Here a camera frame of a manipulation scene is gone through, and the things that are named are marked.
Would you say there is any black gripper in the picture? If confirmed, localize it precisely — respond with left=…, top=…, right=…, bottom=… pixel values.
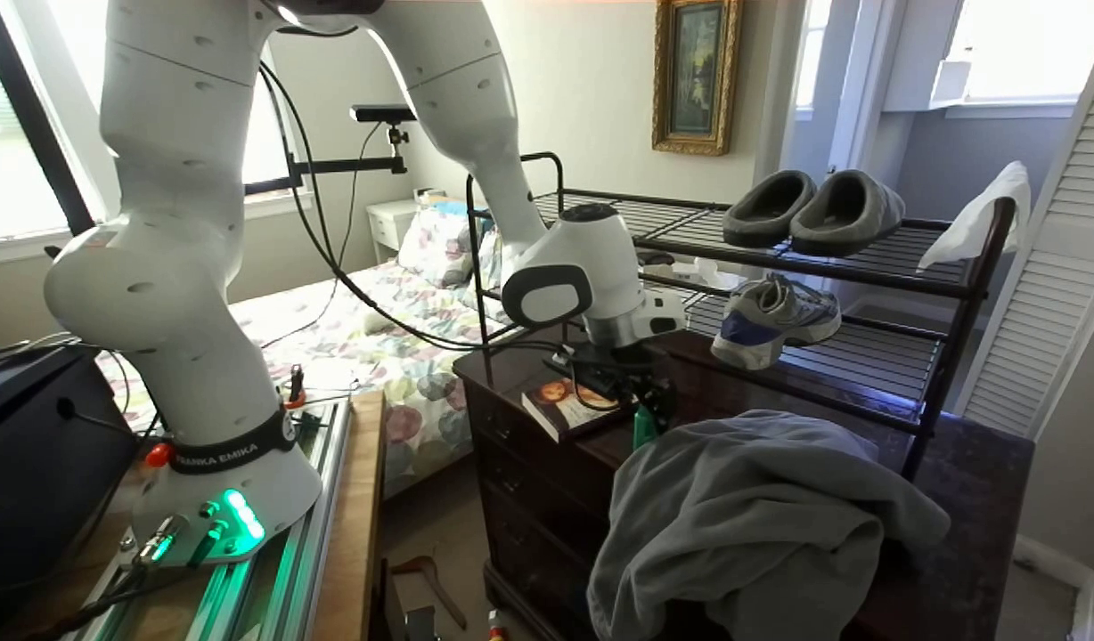
left=550, top=345, right=676, bottom=417

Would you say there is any small green blue bottle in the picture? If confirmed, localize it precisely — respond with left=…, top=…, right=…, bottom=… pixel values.
left=631, top=402, right=660, bottom=450

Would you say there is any grey cloth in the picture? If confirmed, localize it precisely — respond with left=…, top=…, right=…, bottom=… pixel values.
left=585, top=410, right=950, bottom=641

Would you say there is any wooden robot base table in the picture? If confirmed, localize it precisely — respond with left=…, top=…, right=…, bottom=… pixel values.
left=0, top=393, right=386, bottom=641

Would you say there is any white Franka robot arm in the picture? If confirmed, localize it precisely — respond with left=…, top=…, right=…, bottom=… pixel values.
left=43, top=0, right=673, bottom=567

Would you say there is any book with colourful cover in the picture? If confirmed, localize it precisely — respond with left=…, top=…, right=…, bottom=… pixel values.
left=520, top=377, right=622, bottom=446

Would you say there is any black metal shoe rack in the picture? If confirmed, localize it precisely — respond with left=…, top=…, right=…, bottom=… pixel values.
left=465, top=157, right=1015, bottom=474

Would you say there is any dark wooden dresser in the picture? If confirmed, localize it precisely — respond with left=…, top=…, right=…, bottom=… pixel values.
left=456, top=332, right=1032, bottom=641

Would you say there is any grey slipper far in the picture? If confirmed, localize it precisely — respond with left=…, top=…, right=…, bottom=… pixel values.
left=724, top=171, right=815, bottom=245

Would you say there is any floral pillow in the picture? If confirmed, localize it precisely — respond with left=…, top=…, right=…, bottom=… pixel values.
left=400, top=198, right=492, bottom=287

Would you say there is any floral bed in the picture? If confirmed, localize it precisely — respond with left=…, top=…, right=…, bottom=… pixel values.
left=91, top=195, right=575, bottom=502

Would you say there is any gold framed picture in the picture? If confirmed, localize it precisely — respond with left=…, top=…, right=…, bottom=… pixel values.
left=651, top=0, right=740, bottom=157

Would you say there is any black box left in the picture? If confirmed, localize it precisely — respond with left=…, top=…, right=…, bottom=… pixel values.
left=0, top=342, right=138, bottom=624

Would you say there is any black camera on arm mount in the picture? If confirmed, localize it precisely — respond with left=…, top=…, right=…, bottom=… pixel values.
left=242, top=99, right=419, bottom=198

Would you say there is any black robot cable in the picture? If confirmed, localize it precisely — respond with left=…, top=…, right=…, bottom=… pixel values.
left=253, top=58, right=514, bottom=355

